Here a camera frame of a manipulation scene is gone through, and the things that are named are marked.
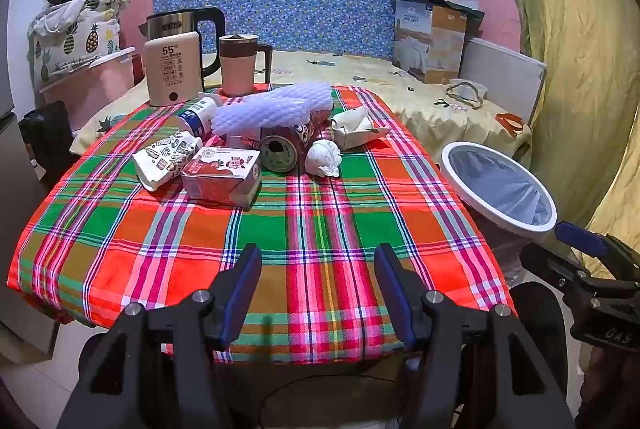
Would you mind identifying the pink mug with brown lid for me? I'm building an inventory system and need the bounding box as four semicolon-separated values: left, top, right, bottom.
218;34;273;97

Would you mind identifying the crushed patterned paper cup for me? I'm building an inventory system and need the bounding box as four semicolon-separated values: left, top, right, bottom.
132;130;204;191

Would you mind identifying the white foam fruit net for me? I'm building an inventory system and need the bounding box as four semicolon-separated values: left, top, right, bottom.
212;82;335;140

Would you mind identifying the pink storage box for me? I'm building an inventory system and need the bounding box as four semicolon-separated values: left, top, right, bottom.
39;46;137;130

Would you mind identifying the cream electric heating cup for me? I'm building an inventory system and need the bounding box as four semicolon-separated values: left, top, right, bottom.
142;34;205;107

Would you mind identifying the clear plastic container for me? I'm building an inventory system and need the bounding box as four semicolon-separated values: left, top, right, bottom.
446;79;488;110

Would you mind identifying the red milk carton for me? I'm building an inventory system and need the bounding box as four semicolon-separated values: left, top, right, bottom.
181;146;262;209

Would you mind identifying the white round trash bin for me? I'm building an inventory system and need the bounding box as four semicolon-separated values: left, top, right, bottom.
440;140;558;290

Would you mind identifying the orange strap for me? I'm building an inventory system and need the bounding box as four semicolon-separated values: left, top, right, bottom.
495;113;526;132

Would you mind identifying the grey bin liner bag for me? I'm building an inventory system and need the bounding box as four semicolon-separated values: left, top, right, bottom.
449;146;551;226

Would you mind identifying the yellow printed bedsheet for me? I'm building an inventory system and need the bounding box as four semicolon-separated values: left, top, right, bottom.
70;49;533;170

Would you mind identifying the white blue yogurt cup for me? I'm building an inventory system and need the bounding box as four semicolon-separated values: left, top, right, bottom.
175;92;224;140

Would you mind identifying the white board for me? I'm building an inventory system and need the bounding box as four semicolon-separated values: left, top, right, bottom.
459;38;547;125

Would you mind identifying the yellow curtain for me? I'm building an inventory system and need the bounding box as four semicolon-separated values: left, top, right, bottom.
484;0;640;280

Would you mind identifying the red drink can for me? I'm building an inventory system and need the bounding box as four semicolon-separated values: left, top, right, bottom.
260;109;331;173

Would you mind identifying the pineapple print fabric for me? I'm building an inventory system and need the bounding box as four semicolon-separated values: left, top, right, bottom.
27;0;136;85

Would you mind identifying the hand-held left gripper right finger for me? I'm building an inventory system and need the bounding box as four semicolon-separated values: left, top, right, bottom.
374;243;576;429

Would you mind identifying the black bag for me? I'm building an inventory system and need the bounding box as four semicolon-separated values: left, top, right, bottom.
18;100;76;190

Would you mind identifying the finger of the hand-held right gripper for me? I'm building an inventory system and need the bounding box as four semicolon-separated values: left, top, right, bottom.
554;221;640;280
520;241;593;297

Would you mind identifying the steel electric kettle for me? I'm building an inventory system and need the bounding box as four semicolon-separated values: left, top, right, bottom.
139;6;227;92

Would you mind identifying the cardboard quilt box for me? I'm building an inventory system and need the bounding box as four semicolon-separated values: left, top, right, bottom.
391;0;468;85

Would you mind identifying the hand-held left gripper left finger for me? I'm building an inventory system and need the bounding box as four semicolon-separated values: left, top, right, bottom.
57;243;263;429

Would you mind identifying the white tissue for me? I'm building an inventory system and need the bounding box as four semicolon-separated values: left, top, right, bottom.
305;139;342;177

